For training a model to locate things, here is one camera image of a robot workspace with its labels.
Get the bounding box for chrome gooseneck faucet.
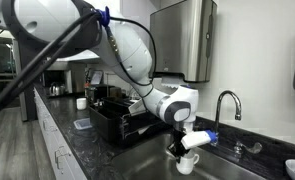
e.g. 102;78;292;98
211;90;242;145

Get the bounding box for white square plate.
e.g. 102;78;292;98
128;99;146;115

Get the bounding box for stainless steel sink basin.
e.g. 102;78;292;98
112;134;265;180

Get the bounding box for white ceramic mug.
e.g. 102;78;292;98
176;150;200;175

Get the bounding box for white lower cabinets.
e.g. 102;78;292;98
34;90;87;180

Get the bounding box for small white cup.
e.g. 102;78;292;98
76;98;87;110

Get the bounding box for steel kettle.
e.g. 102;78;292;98
49;82;65;96

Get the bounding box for chrome right faucet handle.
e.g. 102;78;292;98
234;141;263;156

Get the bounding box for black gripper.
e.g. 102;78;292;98
168;130;188;163

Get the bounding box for steel paper towel dispenser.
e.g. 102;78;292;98
150;0;217;88

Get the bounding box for black dish drying rack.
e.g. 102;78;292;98
89;97;171;146

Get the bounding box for black coffee machine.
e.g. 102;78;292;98
41;70;72;97

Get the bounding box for framed picture on counter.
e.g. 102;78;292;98
90;70;103;85

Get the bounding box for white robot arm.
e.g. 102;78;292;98
0;0;199;162

